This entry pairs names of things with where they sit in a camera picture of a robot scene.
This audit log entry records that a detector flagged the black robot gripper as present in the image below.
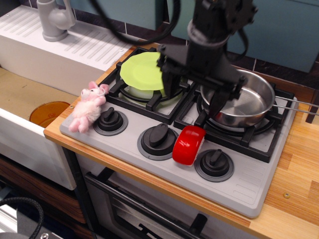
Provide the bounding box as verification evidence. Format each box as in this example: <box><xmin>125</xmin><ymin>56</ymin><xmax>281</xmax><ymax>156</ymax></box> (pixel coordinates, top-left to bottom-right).
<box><xmin>158</xmin><ymin>19</ymin><xmax>246</xmax><ymax>118</ymax></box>

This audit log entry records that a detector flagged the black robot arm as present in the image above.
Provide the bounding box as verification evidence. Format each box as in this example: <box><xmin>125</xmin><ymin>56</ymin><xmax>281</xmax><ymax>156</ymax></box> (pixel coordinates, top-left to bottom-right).
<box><xmin>158</xmin><ymin>0</ymin><xmax>257</xmax><ymax>118</ymax></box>

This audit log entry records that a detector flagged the red salmon sushi toy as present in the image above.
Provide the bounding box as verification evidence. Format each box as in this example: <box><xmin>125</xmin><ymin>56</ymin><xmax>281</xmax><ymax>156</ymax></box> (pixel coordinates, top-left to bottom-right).
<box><xmin>172</xmin><ymin>125</ymin><xmax>206</xmax><ymax>166</ymax></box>

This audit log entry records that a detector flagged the light green plastic plate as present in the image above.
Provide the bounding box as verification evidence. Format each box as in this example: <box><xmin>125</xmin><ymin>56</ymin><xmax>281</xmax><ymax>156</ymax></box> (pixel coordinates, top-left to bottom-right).
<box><xmin>120</xmin><ymin>52</ymin><xmax>163</xmax><ymax>91</ymax></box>

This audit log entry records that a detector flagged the stainless steel pan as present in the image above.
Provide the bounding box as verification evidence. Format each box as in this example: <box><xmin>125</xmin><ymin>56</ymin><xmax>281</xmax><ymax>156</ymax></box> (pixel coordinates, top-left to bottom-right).
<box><xmin>200</xmin><ymin>69</ymin><xmax>319</xmax><ymax>128</ymax></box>

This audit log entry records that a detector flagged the black middle stove knob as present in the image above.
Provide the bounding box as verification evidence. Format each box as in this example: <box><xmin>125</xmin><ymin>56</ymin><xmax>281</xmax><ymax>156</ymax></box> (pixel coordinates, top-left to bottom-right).
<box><xmin>137</xmin><ymin>123</ymin><xmax>178</xmax><ymax>161</ymax></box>

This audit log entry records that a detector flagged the black stove knob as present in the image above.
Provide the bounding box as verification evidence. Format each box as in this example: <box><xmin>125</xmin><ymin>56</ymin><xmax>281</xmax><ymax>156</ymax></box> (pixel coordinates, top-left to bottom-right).
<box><xmin>137</xmin><ymin>123</ymin><xmax>178</xmax><ymax>161</ymax></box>
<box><xmin>194</xmin><ymin>149</ymin><xmax>234</xmax><ymax>183</ymax></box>
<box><xmin>93</xmin><ymin>107</ymin><xmax>128</xmax><ymax>136</ymax></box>

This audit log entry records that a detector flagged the black right stove knob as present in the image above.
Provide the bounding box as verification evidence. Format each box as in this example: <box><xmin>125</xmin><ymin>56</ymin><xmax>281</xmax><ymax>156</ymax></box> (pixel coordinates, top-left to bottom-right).
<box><xmin>194</xmin><ymin>149</ymin><xmax>234</xmax><ymax>183</ymax></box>

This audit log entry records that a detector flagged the grey toy stove top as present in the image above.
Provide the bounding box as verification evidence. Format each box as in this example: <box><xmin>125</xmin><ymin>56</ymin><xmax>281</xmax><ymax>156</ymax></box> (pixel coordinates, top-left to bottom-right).
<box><xmin>59</xmin><ymin>47</ymin><xmax>299</xmax><ymax>219</ymax></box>

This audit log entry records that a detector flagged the black right burner grate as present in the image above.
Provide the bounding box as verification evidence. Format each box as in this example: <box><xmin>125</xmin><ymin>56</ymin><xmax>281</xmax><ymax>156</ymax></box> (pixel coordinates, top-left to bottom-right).
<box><xmin>173</xmin><ymin>69</ymin><xmax>295</xmax><ymax>163</ymax></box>

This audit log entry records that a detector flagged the black burner grate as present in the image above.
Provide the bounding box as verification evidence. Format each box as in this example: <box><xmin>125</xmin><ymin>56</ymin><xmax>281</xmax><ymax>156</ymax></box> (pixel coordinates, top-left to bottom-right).
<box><xmin>173</xmin><ymin>69</ymin><xmax>295</xmax><ymax>163</ymax></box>
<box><xmin>99</xmin><ymin>46</ymin><xmax>208</xmax><ymax>125</ymax></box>

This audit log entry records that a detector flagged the black left burner grate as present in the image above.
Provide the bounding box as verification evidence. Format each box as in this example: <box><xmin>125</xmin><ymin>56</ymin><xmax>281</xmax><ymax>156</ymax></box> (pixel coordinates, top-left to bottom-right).
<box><xmin>99</xmin><ymin>46</ymin><xmax>208</xmax><ymax>125</ymax></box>

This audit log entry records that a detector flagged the black left stove knob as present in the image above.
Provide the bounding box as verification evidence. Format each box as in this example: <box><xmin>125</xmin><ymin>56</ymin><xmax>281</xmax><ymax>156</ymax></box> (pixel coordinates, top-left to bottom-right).
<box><xmin>93</xmin><ymin>107</ymin><xmax>128</xmax><ymax>136</ymax></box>

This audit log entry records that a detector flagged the pink plush pig toy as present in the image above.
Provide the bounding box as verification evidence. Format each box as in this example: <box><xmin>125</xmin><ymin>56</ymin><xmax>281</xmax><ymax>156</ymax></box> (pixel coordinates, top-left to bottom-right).
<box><xmin>68</xmin><ymin>81</ymin><xmax>109</xmax><ymax>133</ymax></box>

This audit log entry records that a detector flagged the toy oven door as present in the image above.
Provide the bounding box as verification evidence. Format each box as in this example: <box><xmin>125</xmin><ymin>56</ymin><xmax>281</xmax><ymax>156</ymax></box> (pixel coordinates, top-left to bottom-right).
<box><xmin>84</xmin><ymin>168</ymin><xmax>246</xmax><ymax>239</ymax></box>

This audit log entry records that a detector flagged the orange plastic cup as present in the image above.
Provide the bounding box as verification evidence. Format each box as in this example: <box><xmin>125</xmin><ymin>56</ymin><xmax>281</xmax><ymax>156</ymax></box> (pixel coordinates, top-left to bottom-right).
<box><xmin>29</xmin><ymin>101</ymin><xmax>70</xmax><ymax>128</ymax></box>

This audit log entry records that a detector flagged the grey toy faucet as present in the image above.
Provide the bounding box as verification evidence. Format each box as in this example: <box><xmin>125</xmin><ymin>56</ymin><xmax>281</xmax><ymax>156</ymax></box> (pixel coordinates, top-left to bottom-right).
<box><xmin>36</xmin><ymin>0</ymin><xmax>76</xmax><ymax>42</ymax></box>

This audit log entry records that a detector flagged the white toy sink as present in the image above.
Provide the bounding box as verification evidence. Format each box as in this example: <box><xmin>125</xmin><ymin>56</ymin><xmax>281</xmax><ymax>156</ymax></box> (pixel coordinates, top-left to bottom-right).
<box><xmin>0</xmin><ymin>5</ymin><xmax>130</xmax><ymax>190</ymax></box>

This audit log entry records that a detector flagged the teal wall cabinet left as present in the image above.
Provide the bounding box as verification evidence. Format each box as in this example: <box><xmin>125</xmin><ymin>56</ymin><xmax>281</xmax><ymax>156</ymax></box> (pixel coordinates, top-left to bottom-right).
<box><xmin>71</xmin><ymin>0</ymin><xmax>165</xmax><ymax>30</ymax></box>

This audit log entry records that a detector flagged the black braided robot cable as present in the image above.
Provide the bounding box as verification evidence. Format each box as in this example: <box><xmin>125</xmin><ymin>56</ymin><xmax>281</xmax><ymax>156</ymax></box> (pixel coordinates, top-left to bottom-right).
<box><xmin>89</xmin><ymin>0</ymin><xmax>181</xmax><ymax>47</ymax></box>

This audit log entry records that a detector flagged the black cable lower left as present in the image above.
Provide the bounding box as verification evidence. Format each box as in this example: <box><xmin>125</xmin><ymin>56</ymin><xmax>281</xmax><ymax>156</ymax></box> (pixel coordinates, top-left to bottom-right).
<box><xmin>0</xmin><ymin>198</ymin><xmax>43</xmax><ymax>239</ymax></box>

